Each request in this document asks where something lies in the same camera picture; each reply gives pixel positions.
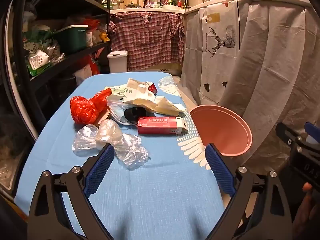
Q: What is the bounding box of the blue patterned tablecloth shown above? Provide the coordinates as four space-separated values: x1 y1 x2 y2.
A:
14 71 227 240

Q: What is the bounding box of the large red bag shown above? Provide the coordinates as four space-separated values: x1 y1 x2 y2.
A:
82 55 100 77

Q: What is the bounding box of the blue face mask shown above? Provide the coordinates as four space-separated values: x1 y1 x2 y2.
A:
114 110 137 126

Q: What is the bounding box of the green snack packet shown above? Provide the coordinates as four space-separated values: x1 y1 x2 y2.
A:
26 50 52 77

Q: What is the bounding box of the green storage box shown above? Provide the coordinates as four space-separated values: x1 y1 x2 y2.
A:
54 25 88 54

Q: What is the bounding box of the white tissue packet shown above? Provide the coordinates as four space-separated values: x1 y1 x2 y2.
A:
124 78 150 100

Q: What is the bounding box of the red plaid shirt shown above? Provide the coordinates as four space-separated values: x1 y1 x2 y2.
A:
109 11 185 70

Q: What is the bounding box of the pink round bin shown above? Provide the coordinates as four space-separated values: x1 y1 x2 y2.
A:
189 104 253 157

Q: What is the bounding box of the clear bag of dried goods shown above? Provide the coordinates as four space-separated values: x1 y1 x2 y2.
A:
42 42 65 60

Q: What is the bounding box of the red medicine box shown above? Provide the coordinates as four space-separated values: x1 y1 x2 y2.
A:
137 116 188 135

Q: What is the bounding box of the black shelf rack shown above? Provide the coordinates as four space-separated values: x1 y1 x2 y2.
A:
12 0 112 135

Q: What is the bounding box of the red plastic bag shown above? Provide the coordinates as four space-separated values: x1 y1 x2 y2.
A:
69 88 112 124

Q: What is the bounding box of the small red white box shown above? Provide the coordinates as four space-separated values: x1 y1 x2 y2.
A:
147 81 158 95

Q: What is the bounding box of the white lidded bin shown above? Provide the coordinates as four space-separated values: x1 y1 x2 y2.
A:
107 50 129 74

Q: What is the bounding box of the white paper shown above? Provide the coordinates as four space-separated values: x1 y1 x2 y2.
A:
130 95 187 117

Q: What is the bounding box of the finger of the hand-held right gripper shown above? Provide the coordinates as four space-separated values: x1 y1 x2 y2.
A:
276 122 304 147
304 121 320 143

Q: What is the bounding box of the small red bag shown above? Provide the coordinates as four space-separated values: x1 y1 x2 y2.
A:
84 19 100 30

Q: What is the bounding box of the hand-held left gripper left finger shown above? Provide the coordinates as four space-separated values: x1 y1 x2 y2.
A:
27 143 115 240

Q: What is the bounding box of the clear plastic bag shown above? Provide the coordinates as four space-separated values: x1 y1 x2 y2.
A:
96 119 150 170
72 124 99 155

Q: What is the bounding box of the clear plastic wrapper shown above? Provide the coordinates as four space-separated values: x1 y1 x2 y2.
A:
107 99 132 120

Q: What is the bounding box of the green white pouch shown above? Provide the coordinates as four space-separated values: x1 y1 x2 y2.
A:
104 86 128 99

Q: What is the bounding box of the white paper bag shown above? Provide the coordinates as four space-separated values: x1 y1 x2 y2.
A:
74 66 93 85

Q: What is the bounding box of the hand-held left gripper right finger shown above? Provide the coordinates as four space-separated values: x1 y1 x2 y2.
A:
205 143 293 240

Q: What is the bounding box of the person's right hand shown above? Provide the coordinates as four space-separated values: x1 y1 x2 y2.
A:
292 183 320 240

